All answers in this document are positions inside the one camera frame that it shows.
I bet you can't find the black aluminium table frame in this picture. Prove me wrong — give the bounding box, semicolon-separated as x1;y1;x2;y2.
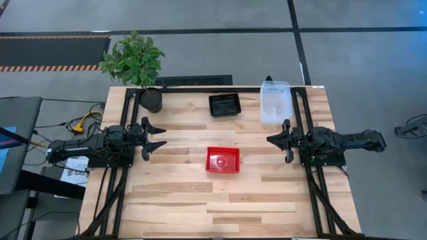
76;85;363;240

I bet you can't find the black plastic slotted basket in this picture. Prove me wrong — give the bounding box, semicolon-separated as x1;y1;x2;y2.
208;93;242;118

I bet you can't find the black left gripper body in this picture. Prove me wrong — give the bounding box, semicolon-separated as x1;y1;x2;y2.
133;116;151;162

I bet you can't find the yellow cable with connector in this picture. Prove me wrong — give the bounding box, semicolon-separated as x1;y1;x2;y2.
71;110;105;135

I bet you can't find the black floor stand foot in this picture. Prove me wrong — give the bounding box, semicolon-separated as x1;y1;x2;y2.
394;114;427;139

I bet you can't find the black bench bar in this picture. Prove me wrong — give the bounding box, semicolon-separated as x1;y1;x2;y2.
15;169;87;201

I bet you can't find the clear plastic storage container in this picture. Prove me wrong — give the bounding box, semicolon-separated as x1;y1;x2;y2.
259;81;294;125

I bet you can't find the potted green plant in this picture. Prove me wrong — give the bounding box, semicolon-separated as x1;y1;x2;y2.
98;30;166;114

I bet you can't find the blue flat panel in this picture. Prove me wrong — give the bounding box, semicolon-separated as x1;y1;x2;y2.
0;125;9;167

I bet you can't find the white printed paper sheet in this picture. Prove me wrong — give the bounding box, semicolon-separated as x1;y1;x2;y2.
60;155;90;188

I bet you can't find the black hazard-striped floor mat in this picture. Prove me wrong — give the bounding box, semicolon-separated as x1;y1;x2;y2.
0;34;112;73

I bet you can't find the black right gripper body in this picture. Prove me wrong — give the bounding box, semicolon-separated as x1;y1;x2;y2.
282;119;303;164

